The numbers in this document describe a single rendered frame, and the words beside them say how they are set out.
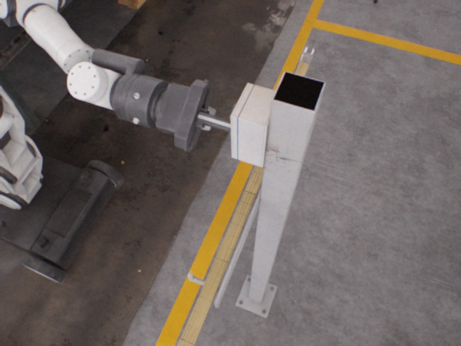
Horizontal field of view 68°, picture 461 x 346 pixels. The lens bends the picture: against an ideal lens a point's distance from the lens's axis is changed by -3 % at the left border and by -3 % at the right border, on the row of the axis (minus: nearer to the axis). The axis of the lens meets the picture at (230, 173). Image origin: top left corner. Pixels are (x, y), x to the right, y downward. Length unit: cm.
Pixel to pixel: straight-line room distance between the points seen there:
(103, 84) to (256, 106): 27
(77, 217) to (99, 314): 45
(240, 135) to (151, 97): 17
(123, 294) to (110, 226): 35
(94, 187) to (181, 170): 47
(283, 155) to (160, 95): 23
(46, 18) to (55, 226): 115
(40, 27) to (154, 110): 29
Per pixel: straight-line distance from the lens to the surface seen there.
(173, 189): 189
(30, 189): 174
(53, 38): 76
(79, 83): 66
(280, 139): 53
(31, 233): 184
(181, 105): 60
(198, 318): 66
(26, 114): 235
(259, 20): 283
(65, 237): 172
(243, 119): 51
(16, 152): 141
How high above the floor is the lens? 165
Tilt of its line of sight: 59 degrees down
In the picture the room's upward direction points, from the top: 2 degrees counter-clockwise
